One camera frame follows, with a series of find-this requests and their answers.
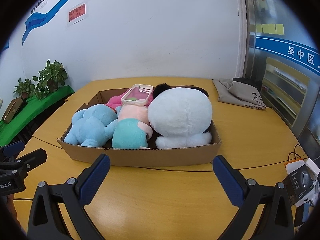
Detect beige phone case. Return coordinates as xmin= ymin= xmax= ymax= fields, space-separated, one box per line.
xmin=121 ymin=84 xmax=153 ymax=106

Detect white panda plush toy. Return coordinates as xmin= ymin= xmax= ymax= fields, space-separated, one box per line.
xmin=148 ymin=83 xmax=213 ymax=149

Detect person's hand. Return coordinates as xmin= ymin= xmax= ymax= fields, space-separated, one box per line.
xmin=5 ymin=194 xmax=21 ymax=229

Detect black white product box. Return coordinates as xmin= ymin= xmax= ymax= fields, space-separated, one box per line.
xmin=283 ymin=158 xmax=319 ymax=207

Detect brown wooden box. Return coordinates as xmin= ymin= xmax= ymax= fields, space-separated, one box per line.
xmin=2 ymin=97 xmax=23 ymax=124

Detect small potted green plant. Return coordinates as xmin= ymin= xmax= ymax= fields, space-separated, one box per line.
xmin=13 ymin=78 xmax=35 ymax=99

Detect light blue plush toy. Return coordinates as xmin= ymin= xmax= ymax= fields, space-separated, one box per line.
xmin=63 ymin=104 xmax=118 ymax=147

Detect brown cardboard tray box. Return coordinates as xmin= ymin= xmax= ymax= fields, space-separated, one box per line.
xmin=58 ymin=88 xmax=221 ymax=167

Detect large potted green plant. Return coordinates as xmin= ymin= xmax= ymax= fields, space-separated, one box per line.
xmin=33 ymin=59 xmax=68 ymax=100

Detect pink plush toy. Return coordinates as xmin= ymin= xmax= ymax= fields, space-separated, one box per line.
xmin=106 ymin=92 xmax=153 ymax=109

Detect pink pig plush teal dress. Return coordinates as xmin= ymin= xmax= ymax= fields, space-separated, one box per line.
xmin=112 ymin=104 xmax=153 ymax=150

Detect grey canvas bag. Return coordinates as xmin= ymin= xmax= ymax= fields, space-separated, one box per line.
xmin=212 ymin=79 xmax=266 ymax=109

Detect yellow sticky notes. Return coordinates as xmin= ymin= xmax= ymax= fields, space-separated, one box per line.
xmin=249 ymin=23 xmax=285 ymax=36

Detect black cable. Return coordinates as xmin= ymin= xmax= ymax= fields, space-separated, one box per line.
xmin=287 ymin=143 xmax=308 ymax=162

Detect red wall notice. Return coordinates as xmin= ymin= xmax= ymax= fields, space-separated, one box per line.
xmin=67 ymin=1 xmax=88 ymax=27

